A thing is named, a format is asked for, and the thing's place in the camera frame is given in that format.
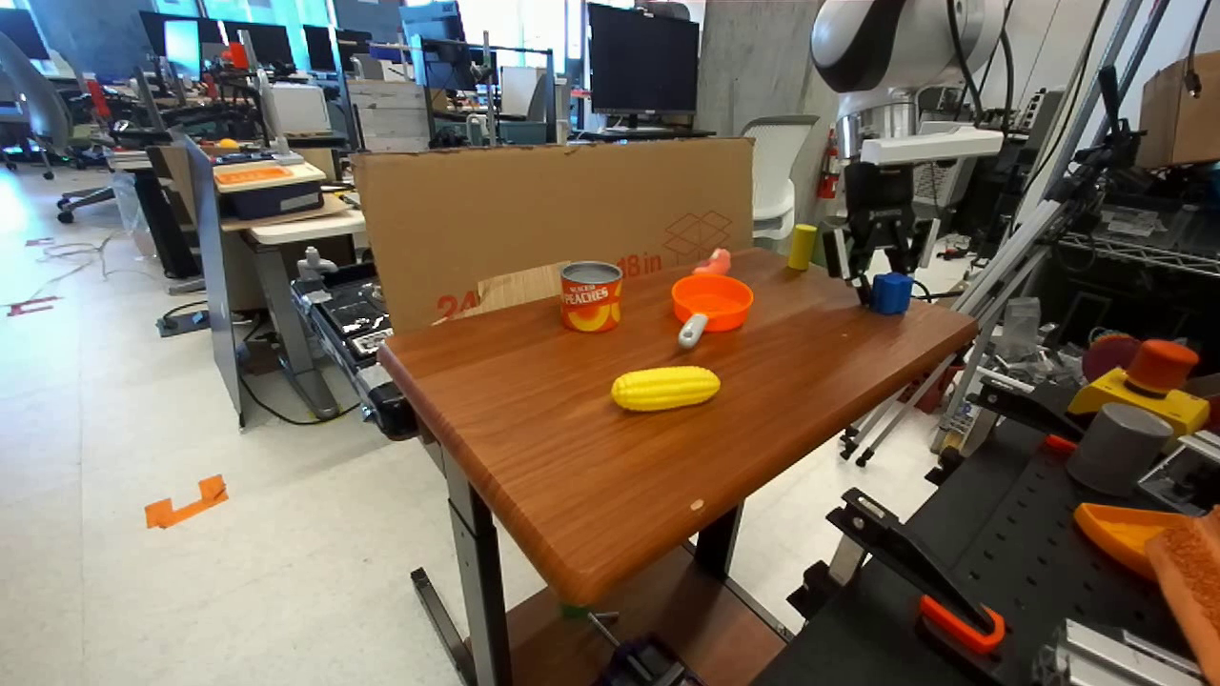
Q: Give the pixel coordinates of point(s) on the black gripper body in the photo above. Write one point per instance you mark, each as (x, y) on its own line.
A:
(879, 194)

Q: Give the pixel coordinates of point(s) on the blue cup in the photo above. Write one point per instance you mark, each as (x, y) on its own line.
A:
(895, 296)

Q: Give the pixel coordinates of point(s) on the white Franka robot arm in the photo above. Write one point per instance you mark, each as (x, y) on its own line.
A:
(879, 41)

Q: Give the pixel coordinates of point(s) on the grey cylinder block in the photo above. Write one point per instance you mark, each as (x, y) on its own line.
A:
(1114, 447)

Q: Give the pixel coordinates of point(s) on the green-yellow cup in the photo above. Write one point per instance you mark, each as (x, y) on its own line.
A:
(802, 246)

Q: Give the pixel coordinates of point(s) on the metal tripod stand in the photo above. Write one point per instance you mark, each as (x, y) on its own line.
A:
(1004, 272)

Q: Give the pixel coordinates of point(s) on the grey plastic fixture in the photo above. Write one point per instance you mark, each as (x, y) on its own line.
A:
(1024, 330)

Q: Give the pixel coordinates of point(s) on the orange toy bowl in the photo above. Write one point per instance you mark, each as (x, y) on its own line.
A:
(715, 302)

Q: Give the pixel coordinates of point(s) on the dark red ball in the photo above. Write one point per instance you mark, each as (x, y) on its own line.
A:
(1107, 352)

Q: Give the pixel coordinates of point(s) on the yellow toy corn cob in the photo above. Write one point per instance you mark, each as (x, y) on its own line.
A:
(665, 385)

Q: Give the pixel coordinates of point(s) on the black computer monitor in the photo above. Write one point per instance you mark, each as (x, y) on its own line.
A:
(643, 63)

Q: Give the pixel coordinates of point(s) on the orange labelled tin can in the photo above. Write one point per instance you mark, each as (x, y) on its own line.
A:
(591, 298)

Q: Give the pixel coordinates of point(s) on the brown cardboard box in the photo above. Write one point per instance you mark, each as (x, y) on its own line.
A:
(1183, 114)

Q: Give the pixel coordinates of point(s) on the black perforated board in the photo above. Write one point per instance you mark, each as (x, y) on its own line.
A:
(1014, 545)

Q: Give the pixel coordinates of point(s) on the brown cardboard panel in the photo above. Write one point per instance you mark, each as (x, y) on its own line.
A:
(509, 215)

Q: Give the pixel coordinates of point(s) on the white side desk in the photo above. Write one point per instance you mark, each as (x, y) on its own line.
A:
(299, 230)

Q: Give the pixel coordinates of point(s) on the black device with orange top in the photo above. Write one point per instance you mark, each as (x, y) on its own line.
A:
(268, 185)

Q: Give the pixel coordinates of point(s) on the grey swivel chair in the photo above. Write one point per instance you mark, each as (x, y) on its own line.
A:
(42, 114)

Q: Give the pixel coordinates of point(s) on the black table leg frame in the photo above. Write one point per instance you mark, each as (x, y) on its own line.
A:
(482, 572)

